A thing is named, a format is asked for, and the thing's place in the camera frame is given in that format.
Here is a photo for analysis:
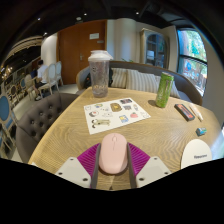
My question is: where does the pink computer mouse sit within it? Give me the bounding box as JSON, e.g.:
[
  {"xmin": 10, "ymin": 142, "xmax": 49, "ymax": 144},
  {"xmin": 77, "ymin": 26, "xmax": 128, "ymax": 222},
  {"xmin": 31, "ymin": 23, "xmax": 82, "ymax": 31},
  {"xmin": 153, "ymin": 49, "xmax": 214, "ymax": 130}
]
[{"xmin": 98, "ymin": 132, "xmax": 129, "ymax": 175}]

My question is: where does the white sticker sheet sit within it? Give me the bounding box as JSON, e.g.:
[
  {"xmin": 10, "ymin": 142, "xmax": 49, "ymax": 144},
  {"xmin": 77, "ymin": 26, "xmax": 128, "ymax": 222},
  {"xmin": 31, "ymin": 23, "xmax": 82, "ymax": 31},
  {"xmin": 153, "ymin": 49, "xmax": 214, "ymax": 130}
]
[{"xmin": 83, "ymin": 97, "xmax": 152, "ymax": 135}]

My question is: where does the black orange flat box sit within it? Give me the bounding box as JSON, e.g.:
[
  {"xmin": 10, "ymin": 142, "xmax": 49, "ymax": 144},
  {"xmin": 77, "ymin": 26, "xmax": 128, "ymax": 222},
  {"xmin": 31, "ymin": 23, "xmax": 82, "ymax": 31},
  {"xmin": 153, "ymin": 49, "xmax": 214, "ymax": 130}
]
[{"xmin": 173, "ymin": 103, "xmax": 196, "ymax": 122}]

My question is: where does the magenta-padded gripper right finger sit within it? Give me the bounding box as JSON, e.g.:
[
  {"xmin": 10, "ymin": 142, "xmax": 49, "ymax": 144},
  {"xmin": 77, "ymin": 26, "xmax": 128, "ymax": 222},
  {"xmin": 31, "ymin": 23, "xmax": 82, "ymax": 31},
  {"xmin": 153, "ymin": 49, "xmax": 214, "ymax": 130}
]
[{"xmin": 126, "ymin": 142, "xmax": 173, "ymax": 189}]

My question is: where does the group of dining chairs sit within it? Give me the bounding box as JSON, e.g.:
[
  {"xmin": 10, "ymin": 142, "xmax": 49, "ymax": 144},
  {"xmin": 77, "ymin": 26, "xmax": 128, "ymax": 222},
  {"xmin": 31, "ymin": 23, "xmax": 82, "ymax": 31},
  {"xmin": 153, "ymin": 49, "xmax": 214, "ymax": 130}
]
[{"xmin": 0, "ymin": 60, "xmax": 64, "ymax": 158}]

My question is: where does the green drink can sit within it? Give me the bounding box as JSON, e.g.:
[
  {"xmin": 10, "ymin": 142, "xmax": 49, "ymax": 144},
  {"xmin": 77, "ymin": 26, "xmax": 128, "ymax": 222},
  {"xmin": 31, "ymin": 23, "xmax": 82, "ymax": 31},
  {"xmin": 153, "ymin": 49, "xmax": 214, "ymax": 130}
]
[{"xmin": 155, "ymin": 71, "xmax": 175, "ymax": 109}]

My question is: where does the white mouse pad pink cat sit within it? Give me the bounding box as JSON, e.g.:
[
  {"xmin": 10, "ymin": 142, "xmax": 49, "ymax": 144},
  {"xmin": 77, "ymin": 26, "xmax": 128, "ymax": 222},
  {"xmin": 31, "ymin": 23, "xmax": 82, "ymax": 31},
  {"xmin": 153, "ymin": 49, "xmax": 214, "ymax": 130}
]
[{"xmin": 180, "ymin": 138, "xmax": 213, "ymax": 170}]

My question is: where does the grey tufted armchair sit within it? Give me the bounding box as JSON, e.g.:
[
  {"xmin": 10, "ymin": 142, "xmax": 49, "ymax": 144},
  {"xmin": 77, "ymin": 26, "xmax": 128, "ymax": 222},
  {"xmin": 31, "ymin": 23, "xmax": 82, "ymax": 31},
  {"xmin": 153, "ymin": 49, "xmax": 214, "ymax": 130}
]
[{"xmin": 15, "ymin": 92, "xmax": 81, "ymax": 164}]

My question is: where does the small teal eraser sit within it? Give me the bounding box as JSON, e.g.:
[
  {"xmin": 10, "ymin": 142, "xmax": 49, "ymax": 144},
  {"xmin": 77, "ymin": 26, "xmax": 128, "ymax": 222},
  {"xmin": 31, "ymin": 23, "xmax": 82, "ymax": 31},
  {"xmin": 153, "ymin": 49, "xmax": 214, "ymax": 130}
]
[{"xmin": 195, "ymin": 126, "xmax": 208, "ymax": 137}]

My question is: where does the clear shaker bottle white lid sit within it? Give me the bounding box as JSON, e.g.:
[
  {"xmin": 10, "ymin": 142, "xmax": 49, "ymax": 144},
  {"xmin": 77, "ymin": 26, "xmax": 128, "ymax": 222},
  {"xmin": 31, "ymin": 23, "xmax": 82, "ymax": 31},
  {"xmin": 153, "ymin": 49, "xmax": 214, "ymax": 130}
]
[{"xmin": 87, "ymin": 49, "xmax": 114, "ymax": 99}]

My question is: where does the black framed window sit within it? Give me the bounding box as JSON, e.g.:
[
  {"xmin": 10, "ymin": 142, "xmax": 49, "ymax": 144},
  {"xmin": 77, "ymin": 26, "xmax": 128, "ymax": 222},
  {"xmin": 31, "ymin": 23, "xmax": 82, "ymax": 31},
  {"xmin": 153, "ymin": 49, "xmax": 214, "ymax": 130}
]
[{"xmin": 176, "ymin": 29, "xmax": 208, "ymax": 96}]

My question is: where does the wooden door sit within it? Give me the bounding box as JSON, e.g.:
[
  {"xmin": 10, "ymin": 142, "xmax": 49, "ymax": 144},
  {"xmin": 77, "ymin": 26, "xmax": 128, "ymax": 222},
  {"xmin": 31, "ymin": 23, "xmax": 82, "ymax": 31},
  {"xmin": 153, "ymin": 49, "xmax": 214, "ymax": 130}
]
[{"xmin": 57, "ymin": 19, "xmax": 108, "ymax": 85}]

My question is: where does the arched glass cabinet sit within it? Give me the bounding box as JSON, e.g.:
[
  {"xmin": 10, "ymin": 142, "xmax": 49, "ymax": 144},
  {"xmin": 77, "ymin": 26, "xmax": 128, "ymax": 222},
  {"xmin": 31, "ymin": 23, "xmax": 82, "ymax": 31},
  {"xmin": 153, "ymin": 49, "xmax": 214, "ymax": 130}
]
[{"xmin": 139, "ymin": 28, "xmax": 170, "ymax": 70}]

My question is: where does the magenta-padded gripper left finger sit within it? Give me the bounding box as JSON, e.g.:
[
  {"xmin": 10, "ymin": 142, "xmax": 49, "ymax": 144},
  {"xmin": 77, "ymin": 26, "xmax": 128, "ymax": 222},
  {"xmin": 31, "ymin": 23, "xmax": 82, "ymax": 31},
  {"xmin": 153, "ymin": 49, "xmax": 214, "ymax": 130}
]
[{"xmin": 54, "ymin": 142, "xmax": 102, "ymax": 190}]

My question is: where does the grey curved sofa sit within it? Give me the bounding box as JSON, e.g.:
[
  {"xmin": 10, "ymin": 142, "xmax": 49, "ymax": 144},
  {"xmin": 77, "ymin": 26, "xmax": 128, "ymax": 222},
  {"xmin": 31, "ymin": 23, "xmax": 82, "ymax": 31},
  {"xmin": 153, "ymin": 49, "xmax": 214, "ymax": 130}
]
[{"xmin": 75, "ymin": 60, "xmax": 203, "ymax": 106}]

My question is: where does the person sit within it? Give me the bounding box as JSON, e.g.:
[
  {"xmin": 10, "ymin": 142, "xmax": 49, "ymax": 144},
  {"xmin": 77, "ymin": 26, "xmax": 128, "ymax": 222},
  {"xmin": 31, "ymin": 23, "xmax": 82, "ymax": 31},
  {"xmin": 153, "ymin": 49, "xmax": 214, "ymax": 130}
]
[{"xmin": 34, "ymin": 59, "xmax": 49, "ymax": 89}]

